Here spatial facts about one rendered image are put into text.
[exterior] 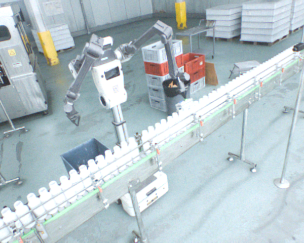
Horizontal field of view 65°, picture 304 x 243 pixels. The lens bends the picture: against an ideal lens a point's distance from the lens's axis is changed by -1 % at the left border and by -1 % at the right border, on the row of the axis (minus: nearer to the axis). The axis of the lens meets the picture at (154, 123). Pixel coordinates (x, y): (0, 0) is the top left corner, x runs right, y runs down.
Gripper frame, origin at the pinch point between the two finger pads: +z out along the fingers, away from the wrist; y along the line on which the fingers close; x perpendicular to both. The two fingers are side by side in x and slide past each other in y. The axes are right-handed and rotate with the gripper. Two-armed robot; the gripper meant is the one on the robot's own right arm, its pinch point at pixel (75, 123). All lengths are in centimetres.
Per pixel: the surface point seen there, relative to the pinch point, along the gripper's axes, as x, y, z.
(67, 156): -10.8, -13.7, 31.2
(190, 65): 277, -149, 63
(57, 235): -44, 49, 35
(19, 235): -58, 55, 14
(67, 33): 325, -878, 61
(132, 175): 12, 47, 28
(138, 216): 11, 44, 73
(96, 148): 14.3, -14.2, 37.6
